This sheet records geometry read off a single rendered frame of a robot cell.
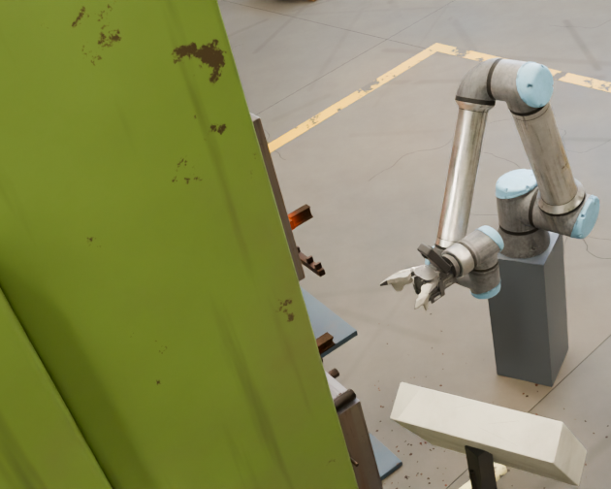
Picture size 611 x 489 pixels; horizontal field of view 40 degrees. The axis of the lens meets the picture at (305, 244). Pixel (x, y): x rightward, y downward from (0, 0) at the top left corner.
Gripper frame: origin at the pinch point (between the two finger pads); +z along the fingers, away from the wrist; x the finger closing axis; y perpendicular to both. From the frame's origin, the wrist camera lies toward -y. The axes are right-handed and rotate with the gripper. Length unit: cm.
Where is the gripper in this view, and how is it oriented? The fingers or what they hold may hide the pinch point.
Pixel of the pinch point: (396, 294)
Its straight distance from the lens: 231.0
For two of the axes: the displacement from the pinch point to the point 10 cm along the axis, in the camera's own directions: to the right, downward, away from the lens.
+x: -5.6, -3.8, 7.4
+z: -8.0, 4.8, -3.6
